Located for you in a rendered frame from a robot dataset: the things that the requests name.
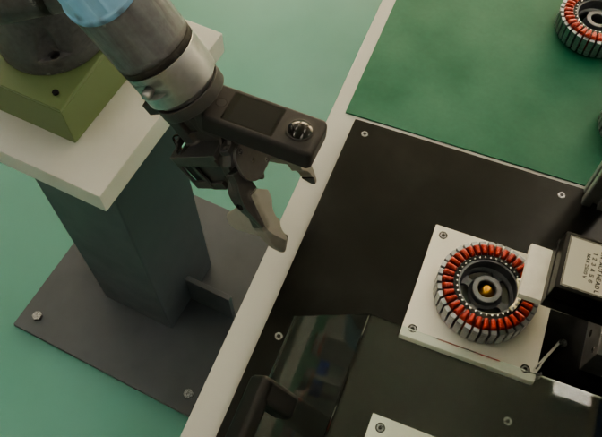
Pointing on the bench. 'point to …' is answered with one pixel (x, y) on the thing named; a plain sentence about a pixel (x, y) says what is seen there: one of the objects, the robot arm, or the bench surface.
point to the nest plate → (527, 348)
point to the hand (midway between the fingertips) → (301, 210)
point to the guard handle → (274, 395)
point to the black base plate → (417, 238)
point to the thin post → (550, 356)
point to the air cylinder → (592, 350)
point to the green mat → (487, 77)
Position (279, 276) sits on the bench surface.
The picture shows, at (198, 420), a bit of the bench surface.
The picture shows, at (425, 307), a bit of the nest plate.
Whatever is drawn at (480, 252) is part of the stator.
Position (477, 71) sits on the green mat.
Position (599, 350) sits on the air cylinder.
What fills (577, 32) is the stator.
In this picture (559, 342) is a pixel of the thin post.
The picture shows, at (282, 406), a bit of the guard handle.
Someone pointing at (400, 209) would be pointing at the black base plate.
